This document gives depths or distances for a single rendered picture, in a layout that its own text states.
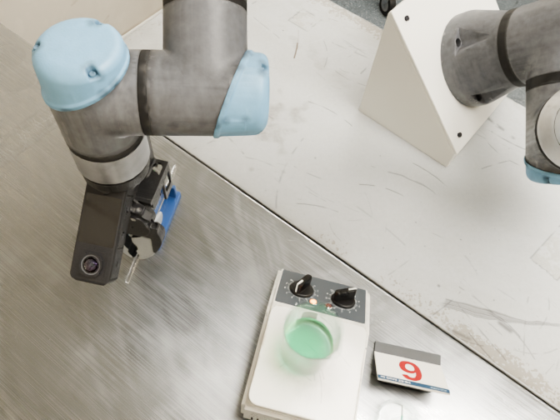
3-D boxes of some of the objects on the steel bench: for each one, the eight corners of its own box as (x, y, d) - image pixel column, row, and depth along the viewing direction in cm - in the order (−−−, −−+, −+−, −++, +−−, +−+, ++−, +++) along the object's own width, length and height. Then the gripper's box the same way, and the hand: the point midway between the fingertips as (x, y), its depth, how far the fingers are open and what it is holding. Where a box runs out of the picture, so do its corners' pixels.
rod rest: (160, 190, 81) (157, 177, 77) (182, 195, 80) (179, 182, 77) (137, 246, 75) (132, 233, 72) (159, 251, 75) (157, 239, 72)
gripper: (172, 131, 57) (187, 223, 75) (90, 112, 57) (125, 209, 76) (144, 195, 52) (167, 277, 71) (56, 174, 53) (102, 262, 71)
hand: (137, 256), depth 71 cm, fingers closed, pressing on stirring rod
